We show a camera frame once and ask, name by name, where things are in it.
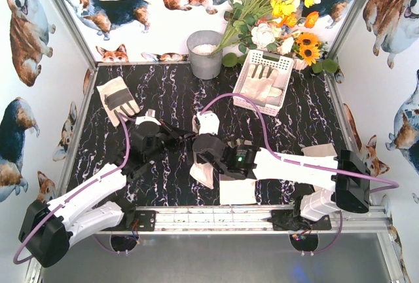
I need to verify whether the white grey glove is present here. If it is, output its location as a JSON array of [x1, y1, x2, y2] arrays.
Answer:
[[219, 179, 257, 205], [189, 162, 213, 189], [96, 77, 140, 127]]

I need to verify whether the white glove with green fingers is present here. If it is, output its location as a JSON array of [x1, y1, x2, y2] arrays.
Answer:
[[240, 64, 283, 103]]

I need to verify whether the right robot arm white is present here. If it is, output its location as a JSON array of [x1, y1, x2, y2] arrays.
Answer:
[[191, 134, 370, 222]]

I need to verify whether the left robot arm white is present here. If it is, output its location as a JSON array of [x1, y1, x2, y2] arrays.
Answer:
[[18, 118, 196, 268]]

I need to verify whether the white perforated storage basket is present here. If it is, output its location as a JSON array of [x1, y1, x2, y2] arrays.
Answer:
[[233, 50, 294, 117]]

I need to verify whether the green moss ball left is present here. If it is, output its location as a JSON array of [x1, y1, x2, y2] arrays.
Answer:
[[222, 52, 238, 67]]

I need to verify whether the green moss ball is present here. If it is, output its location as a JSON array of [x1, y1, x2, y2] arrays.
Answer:
[[311, 58, 338, 75], [222, 52, 238, 67]]

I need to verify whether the grey metal bucket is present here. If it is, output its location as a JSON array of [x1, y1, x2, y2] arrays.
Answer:
[[187, 30, 223, 80]]

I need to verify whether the white glove near right base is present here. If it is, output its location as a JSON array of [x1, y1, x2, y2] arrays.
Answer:
[[301, 143, 337, 157]]

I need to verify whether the sunflower pot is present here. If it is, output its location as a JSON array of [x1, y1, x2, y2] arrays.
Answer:
[[291, 32, 328, 71]]

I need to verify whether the green moss ball right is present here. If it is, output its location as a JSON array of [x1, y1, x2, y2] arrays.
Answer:
[[311, 58, 338, 75]]

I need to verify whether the artificial flower bouquet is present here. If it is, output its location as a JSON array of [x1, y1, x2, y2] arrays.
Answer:
[[213, 0, 321, 55]]

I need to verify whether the aluminium front rail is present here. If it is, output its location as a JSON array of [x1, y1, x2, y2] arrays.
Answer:
[[102, 205, 392, 235]]

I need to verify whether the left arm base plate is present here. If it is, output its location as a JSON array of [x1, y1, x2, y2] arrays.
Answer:
[[121, 210, 156, 232]]

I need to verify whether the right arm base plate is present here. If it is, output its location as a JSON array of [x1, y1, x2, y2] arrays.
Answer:
[[263, 196, 332, 231]]

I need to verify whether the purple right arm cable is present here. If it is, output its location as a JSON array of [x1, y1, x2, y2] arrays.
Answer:
[[200, 93, 399, 195]]

